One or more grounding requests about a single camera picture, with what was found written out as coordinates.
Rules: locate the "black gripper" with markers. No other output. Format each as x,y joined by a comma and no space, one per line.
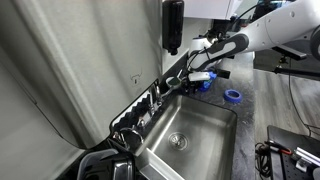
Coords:
190,86

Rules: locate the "black wall soap dispenser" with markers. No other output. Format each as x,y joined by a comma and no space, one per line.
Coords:
172,23

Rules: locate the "blue tape roll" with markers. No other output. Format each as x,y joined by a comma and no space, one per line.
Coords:
232,96

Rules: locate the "black perforated work table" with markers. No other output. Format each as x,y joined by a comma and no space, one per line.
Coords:
290,166

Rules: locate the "stainless paper towel dispenser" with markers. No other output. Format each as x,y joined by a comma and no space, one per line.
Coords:
83,60

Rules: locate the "small white bowl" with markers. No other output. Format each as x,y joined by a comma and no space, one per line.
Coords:
173,82

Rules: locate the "chrome gooseneck faucet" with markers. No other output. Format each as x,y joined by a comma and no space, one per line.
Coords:
156,95

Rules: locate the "round metal sink drain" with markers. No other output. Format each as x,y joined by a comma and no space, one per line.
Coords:
178,141

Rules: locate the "round chrome fixture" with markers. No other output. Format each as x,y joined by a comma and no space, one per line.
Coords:
131,138

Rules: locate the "black robot mount frame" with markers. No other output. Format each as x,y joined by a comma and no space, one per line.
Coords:
293,53

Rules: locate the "dark blue mug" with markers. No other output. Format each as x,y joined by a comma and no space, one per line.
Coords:
205,86

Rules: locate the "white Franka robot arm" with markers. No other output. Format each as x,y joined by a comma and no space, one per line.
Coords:
283,23

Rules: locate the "silver metal bracket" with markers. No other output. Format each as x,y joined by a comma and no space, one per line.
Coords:
308,158

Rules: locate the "white wrist camera blue tape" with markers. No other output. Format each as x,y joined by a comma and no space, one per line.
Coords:
199,76

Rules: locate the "stainless steel sink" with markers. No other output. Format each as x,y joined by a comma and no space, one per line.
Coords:
200,133

